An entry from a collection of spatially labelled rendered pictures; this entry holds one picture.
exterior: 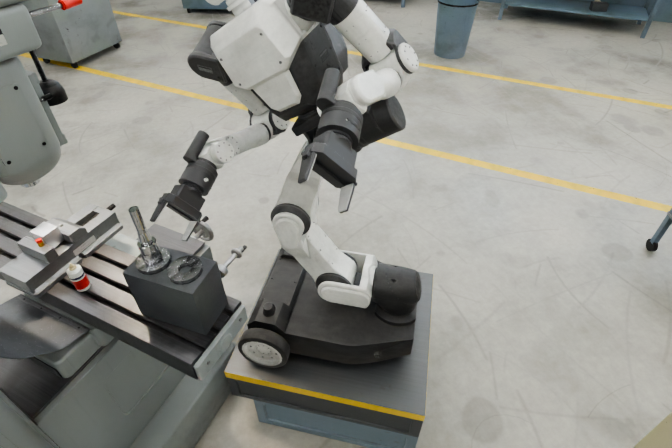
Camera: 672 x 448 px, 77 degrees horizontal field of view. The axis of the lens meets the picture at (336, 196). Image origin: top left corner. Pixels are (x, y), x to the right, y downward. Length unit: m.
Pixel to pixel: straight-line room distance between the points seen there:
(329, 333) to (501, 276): 1.39
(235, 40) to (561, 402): 2.08
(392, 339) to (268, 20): 1.18
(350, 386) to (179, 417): 0.72
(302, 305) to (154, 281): 0.72
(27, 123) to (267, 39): 0.61
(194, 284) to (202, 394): 0.97
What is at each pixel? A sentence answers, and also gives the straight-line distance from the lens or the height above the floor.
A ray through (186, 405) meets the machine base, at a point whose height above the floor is 0.20.
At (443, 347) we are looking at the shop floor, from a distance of 2.39.
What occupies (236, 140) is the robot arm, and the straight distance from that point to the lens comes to 1.33.
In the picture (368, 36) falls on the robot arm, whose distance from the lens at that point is 1.10.
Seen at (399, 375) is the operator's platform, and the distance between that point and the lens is 1.82.
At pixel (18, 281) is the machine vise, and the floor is 0.99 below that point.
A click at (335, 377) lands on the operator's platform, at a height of 0.40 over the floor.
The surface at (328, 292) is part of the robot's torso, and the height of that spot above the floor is 0.70.
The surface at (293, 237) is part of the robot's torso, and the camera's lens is 1.47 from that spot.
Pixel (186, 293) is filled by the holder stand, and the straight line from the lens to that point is 1.17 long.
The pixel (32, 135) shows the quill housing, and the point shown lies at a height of 1.45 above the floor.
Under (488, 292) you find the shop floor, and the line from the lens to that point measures 2.68.
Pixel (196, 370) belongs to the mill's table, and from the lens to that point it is 1.29.
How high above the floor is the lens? 1.99
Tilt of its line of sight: 39 degrees down
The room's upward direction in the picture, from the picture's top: straight up
